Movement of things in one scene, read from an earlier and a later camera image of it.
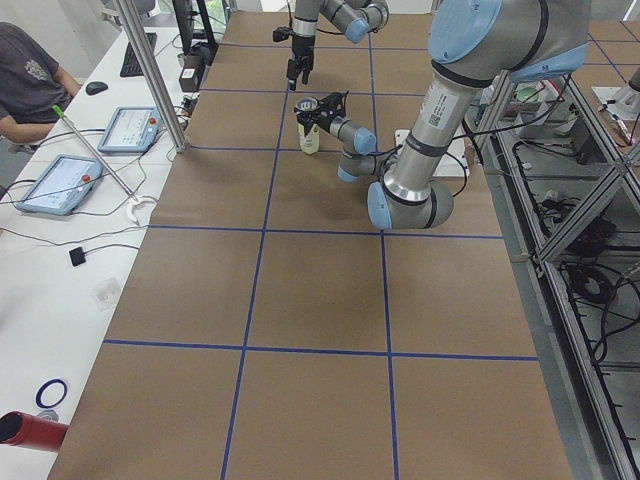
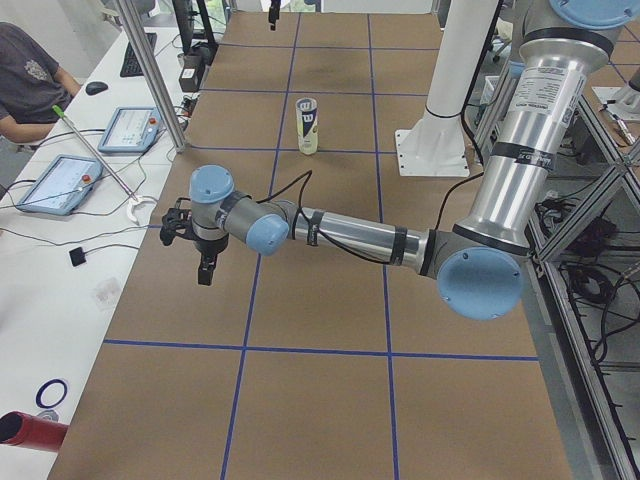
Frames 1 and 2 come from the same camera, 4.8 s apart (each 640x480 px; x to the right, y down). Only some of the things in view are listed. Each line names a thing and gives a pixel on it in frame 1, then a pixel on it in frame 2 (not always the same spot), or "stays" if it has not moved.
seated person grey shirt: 32,84 stays
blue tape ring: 44,386 stays
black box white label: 192,70 stays
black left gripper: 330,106 to 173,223
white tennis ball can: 309,144 stays
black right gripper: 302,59 to 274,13
